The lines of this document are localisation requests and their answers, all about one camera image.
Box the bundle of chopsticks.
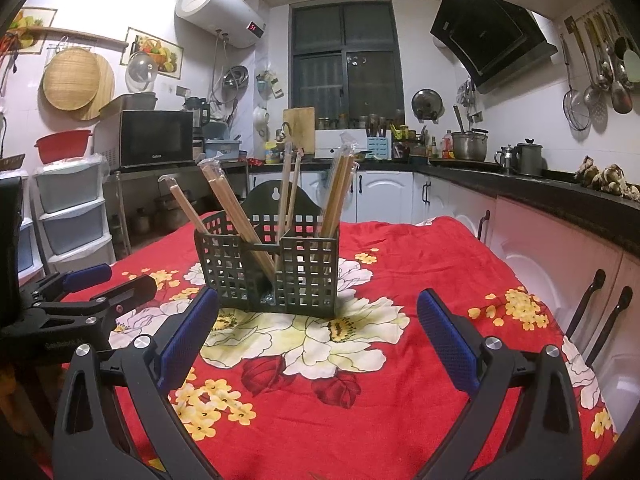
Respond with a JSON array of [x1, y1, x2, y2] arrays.
[[157, 122, 361, 283]]

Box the dark kitchen window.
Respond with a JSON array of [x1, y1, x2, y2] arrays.
[[289, 1, 405, 131]]

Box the plastic drawer unit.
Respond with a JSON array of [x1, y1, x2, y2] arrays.
[[0, 170, 42, 276]]

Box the wall-hung metal pot lid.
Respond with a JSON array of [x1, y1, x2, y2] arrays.
[[411, 88, 445, 123]]

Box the black kitchen countertop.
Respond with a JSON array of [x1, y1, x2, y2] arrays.
[[247, 155, 640, 256]]

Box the stacked metal pots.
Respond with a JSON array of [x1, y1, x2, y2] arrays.
[[155, 192, 197, 232]]

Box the steel canister with black lid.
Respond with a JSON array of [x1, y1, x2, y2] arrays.
[[512, 138, 545, 177]]

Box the row of glass jars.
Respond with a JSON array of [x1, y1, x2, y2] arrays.
[[317, 112, 406, 131]]

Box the grey plastic drawer tower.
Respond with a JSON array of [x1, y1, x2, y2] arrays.
[[34, 154, 113, 273]]

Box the metal shelf rack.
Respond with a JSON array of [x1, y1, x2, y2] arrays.
[[107, 160, 251, 261]]

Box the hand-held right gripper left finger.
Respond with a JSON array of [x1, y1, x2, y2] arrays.
[[52, 287, 221, 480]]

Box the black range hood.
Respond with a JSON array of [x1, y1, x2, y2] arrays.
[[430, 0, 558, 95]]

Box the glass pot lid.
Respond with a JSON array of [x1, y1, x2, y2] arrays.
[[126, 51, 158, 93]]

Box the red floral blanket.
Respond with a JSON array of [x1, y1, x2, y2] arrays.
[[37, 210, 618, 480]]

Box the dark green utensil basket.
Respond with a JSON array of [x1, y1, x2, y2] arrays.
[[194, 180, 341, 318]]

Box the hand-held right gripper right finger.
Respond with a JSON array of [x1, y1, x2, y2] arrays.
[[416, 288, 583, 480]]

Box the red plastic basin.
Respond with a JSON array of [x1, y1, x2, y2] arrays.
[[35, 130, 93, 165]]

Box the small hanging kitchen tools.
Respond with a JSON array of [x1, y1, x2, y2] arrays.
[[456, 77, 478, 111]]

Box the white water heater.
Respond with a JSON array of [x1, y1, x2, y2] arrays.
[[175, 0, 266, 51]]

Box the beige container with dark lid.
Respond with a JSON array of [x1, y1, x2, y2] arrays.
[[99, 91, 158, 120]]

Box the large steel stockpot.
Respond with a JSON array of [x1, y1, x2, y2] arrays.
[[451, 129, 490, 162]]

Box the pile of ginger roots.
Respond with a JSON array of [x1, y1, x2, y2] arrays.
[[574, 156, 640, 202]]

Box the pale green spatula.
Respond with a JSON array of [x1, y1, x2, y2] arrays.
[[616, 10, 640, 83]]

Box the group of condiment bottles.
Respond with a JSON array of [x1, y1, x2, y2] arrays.
[[427, 130, 455, 160]]

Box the pale blue plastic basket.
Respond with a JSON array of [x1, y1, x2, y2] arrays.
[[204, 137, 241, 163]]

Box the dark blender jug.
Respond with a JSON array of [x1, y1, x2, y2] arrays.
[[182, 96, 211, 141]]

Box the small fruit wall poster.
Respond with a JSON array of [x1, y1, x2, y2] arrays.
[[7, 7, 58, 56]]

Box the large steel spoon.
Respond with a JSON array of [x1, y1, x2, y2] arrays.
[[597, 15, 633, 115]]

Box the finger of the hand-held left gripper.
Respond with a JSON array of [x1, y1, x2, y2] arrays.
[[36, 262, 113, 302], [30, 274, 158, 331]]

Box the wire skimmer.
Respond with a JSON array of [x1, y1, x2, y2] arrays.
[[560, 35, 592, 132]]

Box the long wooden rolling pin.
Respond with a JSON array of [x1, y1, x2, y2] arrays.
[[30, 26, 130, 51]]

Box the round wooden board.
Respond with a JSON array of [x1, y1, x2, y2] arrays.
[[70, 52, 116, 121]]

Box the wall utensil rail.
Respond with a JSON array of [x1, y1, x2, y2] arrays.
[[564, 0, 618, 36]]

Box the wooden cutting board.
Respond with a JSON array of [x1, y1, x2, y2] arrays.
[[282, 106, 317, 156]]

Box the hanging steel bowl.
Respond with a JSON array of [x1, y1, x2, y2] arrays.
[[221, 65, 249, 90]]

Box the black microwave oven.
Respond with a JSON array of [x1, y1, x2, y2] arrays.
[[94, 109, 195, 171]]

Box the blue knife block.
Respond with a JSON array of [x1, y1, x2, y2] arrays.
[[366, 130, 390, 160]]

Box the round bamboo tray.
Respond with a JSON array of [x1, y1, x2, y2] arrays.
[[42, 49, 101, 111]]

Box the hanging bag of packets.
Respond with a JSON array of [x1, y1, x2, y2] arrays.
[[256, 71, 285, 101]]

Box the white countertop box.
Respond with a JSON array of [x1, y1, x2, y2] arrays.
[[314, 129, 373, 160]]

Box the steel ladle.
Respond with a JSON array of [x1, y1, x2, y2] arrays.
[[570, 25, 602, 107]]

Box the white hanging jug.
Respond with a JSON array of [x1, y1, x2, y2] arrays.
[[252, 106, 272, 138]]

